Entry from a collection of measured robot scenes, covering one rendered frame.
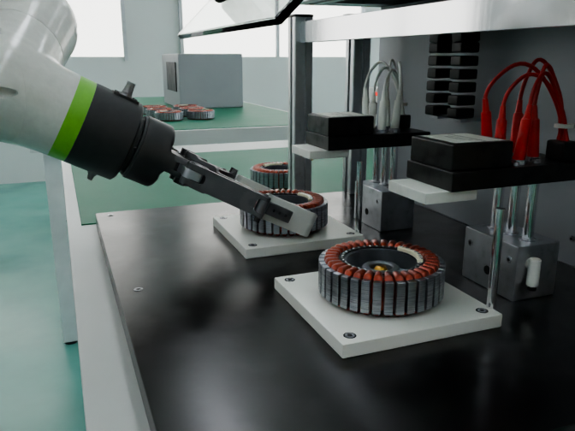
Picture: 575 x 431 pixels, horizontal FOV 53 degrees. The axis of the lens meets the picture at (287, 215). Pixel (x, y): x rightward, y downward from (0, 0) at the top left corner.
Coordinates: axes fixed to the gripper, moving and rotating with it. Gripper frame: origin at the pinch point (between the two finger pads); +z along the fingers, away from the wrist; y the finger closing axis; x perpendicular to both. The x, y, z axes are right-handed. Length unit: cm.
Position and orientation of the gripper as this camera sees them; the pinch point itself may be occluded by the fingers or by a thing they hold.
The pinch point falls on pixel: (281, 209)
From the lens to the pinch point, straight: 73.9
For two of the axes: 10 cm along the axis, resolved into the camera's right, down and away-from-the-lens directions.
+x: -4.2, 9.0, 0.7
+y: -3.6, -2.4, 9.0
